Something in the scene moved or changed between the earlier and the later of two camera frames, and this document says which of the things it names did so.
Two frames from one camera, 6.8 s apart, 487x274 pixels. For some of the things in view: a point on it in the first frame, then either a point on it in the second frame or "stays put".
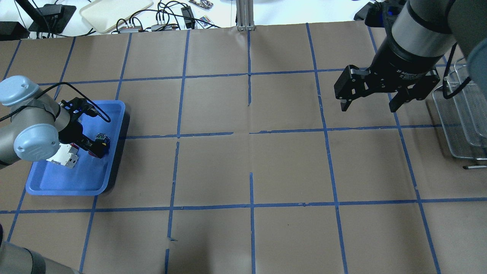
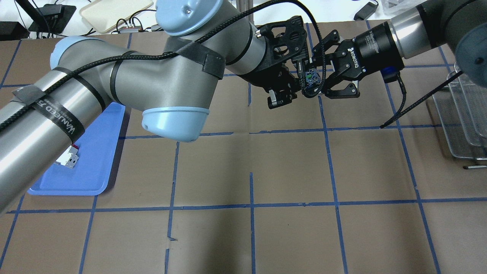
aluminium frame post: x=244 y=13 stays put
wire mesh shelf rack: x=463 y=114 stays put
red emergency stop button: x=106 y=142 -> x=312 y=83
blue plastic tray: x=89 y=175 stays put
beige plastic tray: x=102 y=15 stays put
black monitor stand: x=50 y=18 stays put
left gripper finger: x=99 y=148 -> x=279 y=97
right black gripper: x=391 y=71 -> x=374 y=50
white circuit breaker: x=66 y=155 stays put
